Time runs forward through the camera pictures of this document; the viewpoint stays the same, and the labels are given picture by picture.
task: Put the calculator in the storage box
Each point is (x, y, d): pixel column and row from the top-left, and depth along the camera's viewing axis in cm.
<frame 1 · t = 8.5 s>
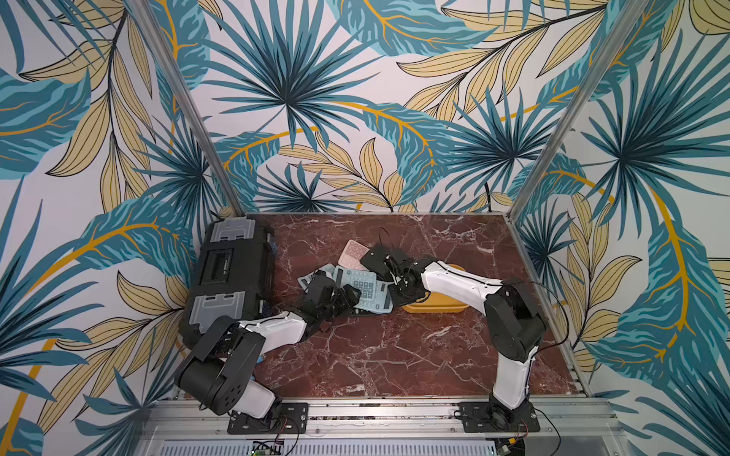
left hand: (355, 300, 90), fingers open
right hand: (399, 298, 93), fingers closed
black plastic toolbox: (232, 275, 82), point 18 cm above the table
large teal calculator: (374, 294, 92), point 6 cm above the table
small teal calculator: (326, 268, 102), point 2 cm above the table
pink calculator: (352, 256, 102), point 5 cm above the table

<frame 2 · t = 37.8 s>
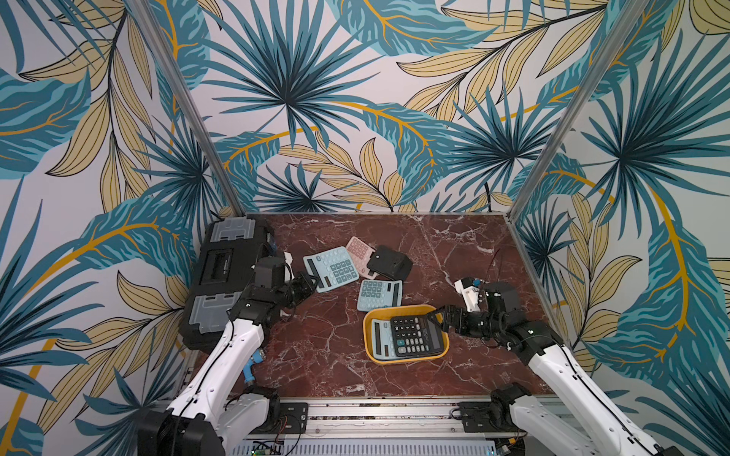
left hand: (320, 282, 79), fingers closed
right hand: (438, 318, 76), fingers open
large teal calculator: (383, 345, 85), point 3 cm above the table
black keyed calculator: (416, 335, 86), point 4 cm above the table
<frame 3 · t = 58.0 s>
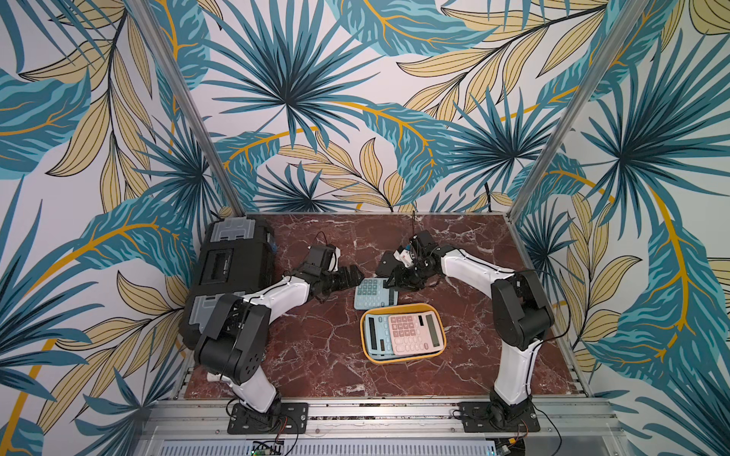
left hand: (353, 281, 91), fingers open
right hand: (391, 285, 92), fingers open
small teal calculator: (378, 337, 83), point 6 cm above the table
pink calculator: (415, 333, 83), point 7 cm above the table
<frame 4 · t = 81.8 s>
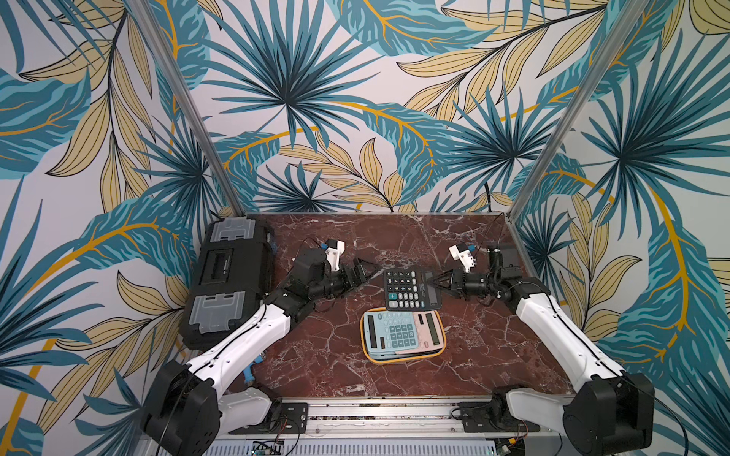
left hand: (371, 277, 74), fingers open
right hand: (430, 283, 76), fingers closed
teal calculator: (388, 332, 81), point 9 cm above the table
black upside-down calculator: (410, 289, 75), point 23 cm above the table
